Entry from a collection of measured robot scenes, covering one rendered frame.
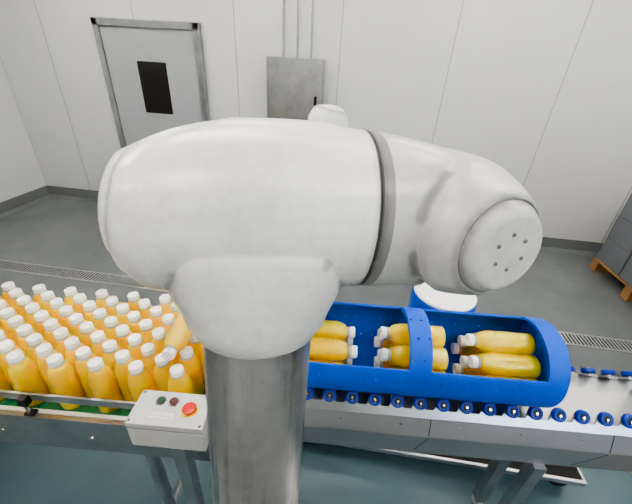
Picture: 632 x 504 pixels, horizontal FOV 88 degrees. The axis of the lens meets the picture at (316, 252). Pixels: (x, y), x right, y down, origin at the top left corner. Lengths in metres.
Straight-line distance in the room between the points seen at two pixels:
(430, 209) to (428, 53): 3.93
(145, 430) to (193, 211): 0.89
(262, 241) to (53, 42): 5.34
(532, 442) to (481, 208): 1.28
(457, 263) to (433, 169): 0.07
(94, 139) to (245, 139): 5.27
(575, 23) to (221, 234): 4.43
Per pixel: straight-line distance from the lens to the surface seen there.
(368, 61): 4.10
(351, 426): 1.27
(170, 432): 1.03
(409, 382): 1.10
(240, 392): 0.31
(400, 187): 0.24
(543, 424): 1.44
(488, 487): 2.12
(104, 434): 1.40
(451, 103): 4.22
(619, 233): 4.76
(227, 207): 0.21
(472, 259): 0.23
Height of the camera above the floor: 1.92
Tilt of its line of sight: 30 degrees down
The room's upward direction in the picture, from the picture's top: 3 degrees clockwise
